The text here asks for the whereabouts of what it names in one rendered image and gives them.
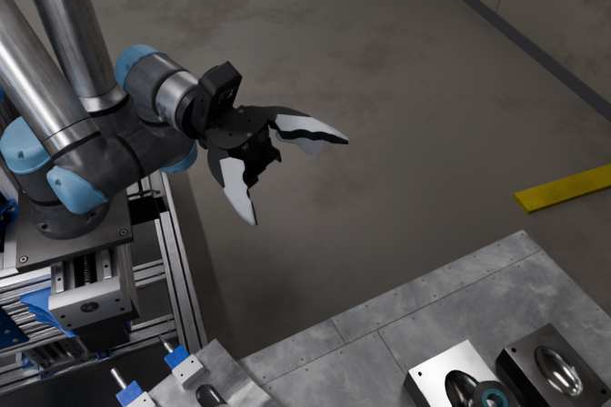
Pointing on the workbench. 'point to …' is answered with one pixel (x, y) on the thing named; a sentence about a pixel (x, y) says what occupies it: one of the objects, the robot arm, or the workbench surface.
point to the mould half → (162, 395)
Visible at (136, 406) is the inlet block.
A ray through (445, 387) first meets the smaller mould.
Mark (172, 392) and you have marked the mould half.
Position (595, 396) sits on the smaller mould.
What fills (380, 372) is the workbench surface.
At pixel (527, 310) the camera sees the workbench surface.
